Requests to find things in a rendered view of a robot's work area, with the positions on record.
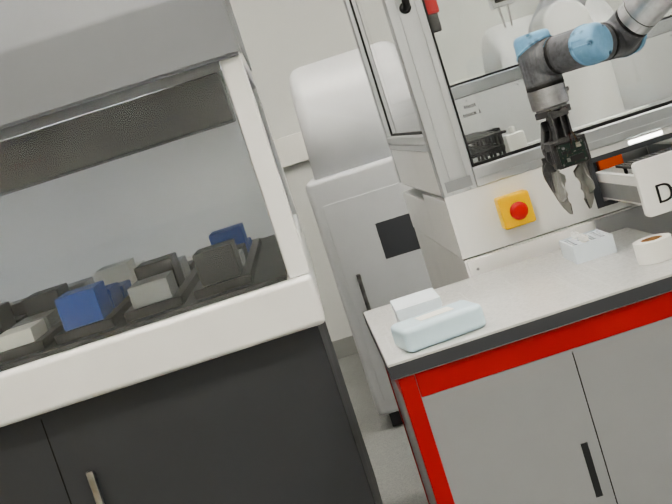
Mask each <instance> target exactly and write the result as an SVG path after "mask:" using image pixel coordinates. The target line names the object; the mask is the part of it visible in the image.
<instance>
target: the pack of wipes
mask: <svg viewBox="0 0 672 504"><path fill-rule="evenodd" d="M485 325H486V320H485V316H484V313H483V310H482V307H481V305H479V304H477V303H473V302H469V301H466V300H459V301H457V302H454V303H451V304H448V305H445V306H443V307H440V308H437V309H434V310H432V311H429V312H426V313H423V314H420V315H418V316H415V317H412V318H409V319H407V320H404V321H401V322H398V323H395V324H393V325H392V326H391V333H392V336H393V339H394V342H395V344H396V346H397V347H399V348H401V349H404V350H406V351H408V352H410V353H414V352H417V351H419V350H422V349H425V348H427V347H430V346H433V345H436V344H438V343H441V342H444V341H447V340H449V339H452V338H455V337H457V336H460V335H463V334H466V333H468V332H471V331H474V330H477V329H479V328H482V327H484V326H485Z"/></svg>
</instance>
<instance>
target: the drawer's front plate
mask: <svg viewBox="0 0 672 504"><path fill-rule="evenodd" d="M631 168H632V172H633V175H634V179H635V182H636V186H637V189H638V193H639V196H640V200H641V203H642V207H643V210H644V214H645V215H646V216H648V217H654V216H657V215H660V214H663V213H666V212H669V211H672V198H671V199H670V200H668V201H666V202H663V203H660V202H659V199H658V195H657V192H656V188H655V185H658V184H661V183H668V184H670V185H671V187H672V150H671V151H668V152H665V153H662V154H659V155H656V156H653V157H650V158H646V159H643V160H640V161H637V162H634V163H633V164H632V165H631ZM658 189H659V192H660V196H661V199H662V200H665V199H667V198H669V197H670V189H669V187H668V186H666V185H662V186H659V187H658Z"/></svg>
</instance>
